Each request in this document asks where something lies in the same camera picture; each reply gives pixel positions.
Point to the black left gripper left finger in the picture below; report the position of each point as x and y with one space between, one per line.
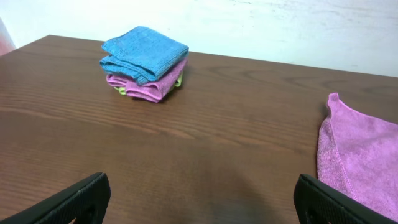
83 202

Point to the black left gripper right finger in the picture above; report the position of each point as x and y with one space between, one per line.
318 203

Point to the large purple cloth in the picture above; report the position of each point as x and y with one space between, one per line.
357 156

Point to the folded green cloth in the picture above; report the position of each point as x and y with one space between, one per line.
178 82

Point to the folded purple cloth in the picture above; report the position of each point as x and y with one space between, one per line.
149 87

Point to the folded blue cloth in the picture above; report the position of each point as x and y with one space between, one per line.
142 54

